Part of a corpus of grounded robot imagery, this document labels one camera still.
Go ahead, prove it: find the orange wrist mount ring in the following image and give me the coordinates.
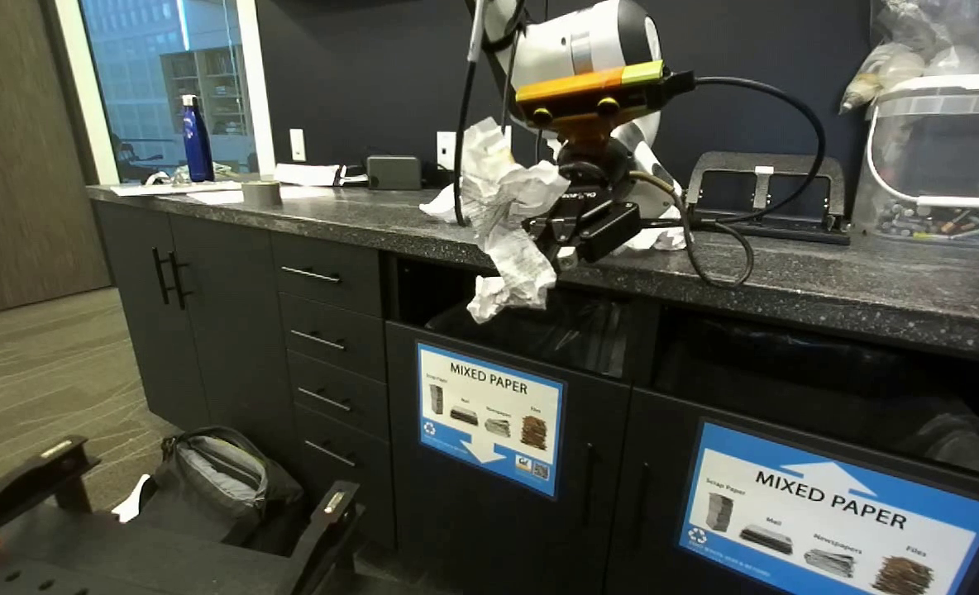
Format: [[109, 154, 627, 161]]
[[505, 60, 670, 158]]

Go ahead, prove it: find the black bin door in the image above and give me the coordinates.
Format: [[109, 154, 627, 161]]
[[382, 317, 639, 595]]

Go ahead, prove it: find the blue water bottle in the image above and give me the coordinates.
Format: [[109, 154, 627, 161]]
[[180, 89, 219, 186]]

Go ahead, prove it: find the black bin bag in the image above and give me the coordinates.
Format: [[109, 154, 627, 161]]
[[419, 289, 662, 385], [653, 314, 979, 486]]

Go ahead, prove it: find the black box blue label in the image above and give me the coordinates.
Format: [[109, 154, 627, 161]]
[[601, 384, 979, 595]]

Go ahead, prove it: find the black cabinet drawer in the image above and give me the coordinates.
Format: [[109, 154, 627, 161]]
[[278, 300, 389, 385], [271, 232, 389, 324], [285, 349, 393, 441], [290, 408, 396, 553]]

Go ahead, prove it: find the blue label down arrow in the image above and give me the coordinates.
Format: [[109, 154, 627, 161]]
[[414, 340, 568, 501]]

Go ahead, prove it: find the large white paper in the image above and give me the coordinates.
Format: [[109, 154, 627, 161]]
[[417, 112, 573, 326]]

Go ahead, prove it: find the black grey backpack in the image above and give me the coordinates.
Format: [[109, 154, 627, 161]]
[[134, 424, 310, 556]]

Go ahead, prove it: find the translucent plastic bag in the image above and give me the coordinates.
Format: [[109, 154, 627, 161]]
[[838, 0, 979, 112]]

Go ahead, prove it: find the black cabinet door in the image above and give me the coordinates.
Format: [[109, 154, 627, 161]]
[[164, 210, 299, 468], [90, 199, 184, 436]]

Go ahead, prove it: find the silver drawer handle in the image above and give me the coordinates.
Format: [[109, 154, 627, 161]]
[[293, 384, 358, 417], [299, 436, 359, 471], [285, 324, 349, 358], [278, 260, 346, 289]]

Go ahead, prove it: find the white framed window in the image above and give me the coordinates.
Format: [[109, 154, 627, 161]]
[[54, 0, 281, 187]]

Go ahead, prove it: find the white paper on floor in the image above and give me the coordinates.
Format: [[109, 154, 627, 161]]
[[109, 471, 159, 529]]

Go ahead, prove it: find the black hole punch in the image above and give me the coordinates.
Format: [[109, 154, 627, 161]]
[[682, 150, 854, 247]]

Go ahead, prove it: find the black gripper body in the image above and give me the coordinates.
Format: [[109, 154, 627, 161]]
[[541, 143, 642, 225]]

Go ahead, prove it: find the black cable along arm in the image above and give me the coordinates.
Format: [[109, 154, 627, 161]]
[[447, 0, 482, 228]]

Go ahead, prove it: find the flat white paper sheet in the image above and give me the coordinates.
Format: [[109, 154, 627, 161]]
[[107, 176, 202, 201], [180, 186, 256, 210]]

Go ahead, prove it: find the grey tape roll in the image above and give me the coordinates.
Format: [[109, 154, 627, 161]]
[[241, 178, 285, 210]]

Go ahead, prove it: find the black looping robot cable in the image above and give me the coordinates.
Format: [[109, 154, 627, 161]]
[[662, 70, 829, 290]]

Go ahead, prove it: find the small white wall outlet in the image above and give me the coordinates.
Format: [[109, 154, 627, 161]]
[[432, 130, 459, 176]]

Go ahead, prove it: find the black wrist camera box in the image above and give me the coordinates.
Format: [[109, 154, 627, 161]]
[[568, 194, 648, 263]]

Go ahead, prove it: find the black cabinet door handle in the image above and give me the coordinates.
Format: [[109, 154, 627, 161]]
[[149, 246, 174, 312], [169, 250, 192, 314]]

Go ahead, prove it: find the clear plastic storage container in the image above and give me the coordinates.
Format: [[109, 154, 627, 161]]
[[849, 70, 979, 250]]

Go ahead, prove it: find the white power strip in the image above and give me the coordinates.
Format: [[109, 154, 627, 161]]
[[271, 161, 349, 193]]

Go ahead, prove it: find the blue label up arrow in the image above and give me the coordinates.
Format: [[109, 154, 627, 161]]
[[675, 420, 979, 595]]

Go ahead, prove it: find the black power adapter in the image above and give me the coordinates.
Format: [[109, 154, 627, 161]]
[[365, 153, 427, 194]]

